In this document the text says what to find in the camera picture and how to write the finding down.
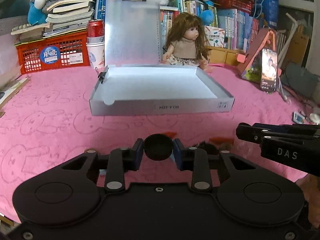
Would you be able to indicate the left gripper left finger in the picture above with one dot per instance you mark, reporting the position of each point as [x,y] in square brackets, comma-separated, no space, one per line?
[122,160]

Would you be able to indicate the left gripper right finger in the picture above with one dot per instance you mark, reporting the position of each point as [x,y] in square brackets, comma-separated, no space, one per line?
[195,160]

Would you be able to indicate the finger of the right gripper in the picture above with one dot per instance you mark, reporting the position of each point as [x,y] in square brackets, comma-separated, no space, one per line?
[249,133]
[294,128]

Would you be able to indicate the clear bottle red ribbon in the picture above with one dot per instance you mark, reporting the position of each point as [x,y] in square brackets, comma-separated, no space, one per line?
[215,145]

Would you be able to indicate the person's right hand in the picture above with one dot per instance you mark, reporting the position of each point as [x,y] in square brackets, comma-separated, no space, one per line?
[309,186]

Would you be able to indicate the small white blue gadget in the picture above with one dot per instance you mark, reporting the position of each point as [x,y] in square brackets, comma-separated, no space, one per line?
[298,118]

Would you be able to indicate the smartphone with lit screen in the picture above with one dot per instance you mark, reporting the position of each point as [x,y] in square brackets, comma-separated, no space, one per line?
[269,70]

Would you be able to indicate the grey cardboard box tray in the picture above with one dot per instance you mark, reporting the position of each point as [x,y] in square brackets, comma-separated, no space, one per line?
[142,89]

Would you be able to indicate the wooden drawer box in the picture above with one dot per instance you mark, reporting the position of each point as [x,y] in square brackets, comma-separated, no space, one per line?
[219,55]

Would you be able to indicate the black binder clip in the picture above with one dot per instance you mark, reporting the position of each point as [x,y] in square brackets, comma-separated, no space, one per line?
[101,72]

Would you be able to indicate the pink blanket with bunnies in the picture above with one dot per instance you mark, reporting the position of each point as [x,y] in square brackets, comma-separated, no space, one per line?
[49,122]

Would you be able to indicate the pocket label printer box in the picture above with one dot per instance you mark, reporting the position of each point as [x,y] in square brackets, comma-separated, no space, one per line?
[215,36]

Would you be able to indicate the row of upright books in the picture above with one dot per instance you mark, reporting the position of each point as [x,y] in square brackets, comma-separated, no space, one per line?
[238,25]

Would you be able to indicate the brown-haired baby doll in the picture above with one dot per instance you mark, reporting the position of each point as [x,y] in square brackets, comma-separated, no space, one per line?
[186,43]

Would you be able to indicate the white paper cup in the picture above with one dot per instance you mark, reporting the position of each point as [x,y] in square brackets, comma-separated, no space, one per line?
[96,51]

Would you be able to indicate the red plastic crate left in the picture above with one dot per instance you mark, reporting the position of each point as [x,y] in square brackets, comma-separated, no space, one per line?
[62,51]

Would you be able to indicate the blue gift bag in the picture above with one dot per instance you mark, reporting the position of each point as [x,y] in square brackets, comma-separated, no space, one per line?
[268,9]

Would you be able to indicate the red plastic basket right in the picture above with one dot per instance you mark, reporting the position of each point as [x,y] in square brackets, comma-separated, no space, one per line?
[242,5]

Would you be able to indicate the book at left edge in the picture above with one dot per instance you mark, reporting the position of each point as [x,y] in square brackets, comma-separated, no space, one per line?
[11,89]

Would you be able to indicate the red soda can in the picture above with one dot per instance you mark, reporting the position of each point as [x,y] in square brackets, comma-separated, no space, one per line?
[95,28]

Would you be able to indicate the translucent plastic clipboard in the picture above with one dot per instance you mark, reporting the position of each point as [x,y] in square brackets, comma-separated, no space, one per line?
[132,32]

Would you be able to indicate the stack of books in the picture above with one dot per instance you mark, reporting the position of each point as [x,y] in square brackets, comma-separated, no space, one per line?
[63,16]

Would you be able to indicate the blue white plush left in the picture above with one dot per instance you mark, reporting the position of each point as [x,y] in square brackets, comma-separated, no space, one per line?
[36,16]

